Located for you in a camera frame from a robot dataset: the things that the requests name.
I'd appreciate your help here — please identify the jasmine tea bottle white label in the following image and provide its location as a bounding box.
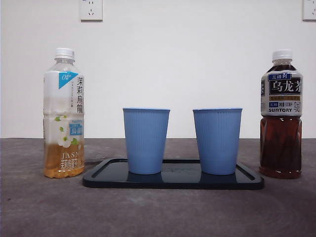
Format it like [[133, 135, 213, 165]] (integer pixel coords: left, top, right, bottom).
[[43, 47, 85, 179]]

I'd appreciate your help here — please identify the oolong tea bottle dark label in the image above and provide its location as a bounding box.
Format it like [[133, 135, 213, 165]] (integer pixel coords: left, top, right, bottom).
[[259, 49, 303, 180]]

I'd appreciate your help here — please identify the blue ribbed plastic cup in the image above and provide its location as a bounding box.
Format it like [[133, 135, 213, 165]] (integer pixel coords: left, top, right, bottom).
[[122, 107, 171, 175], [192, 107, 243, 176]]

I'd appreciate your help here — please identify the dark blue rectangular tray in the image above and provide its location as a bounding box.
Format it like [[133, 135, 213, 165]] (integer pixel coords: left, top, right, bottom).
[[82, 158, 265, 191]]

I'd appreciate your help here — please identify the white wall socket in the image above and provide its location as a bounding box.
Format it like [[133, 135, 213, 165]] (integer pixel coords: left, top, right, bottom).
[[79, 0, 103, 22], [302, 0, 316, 22]]

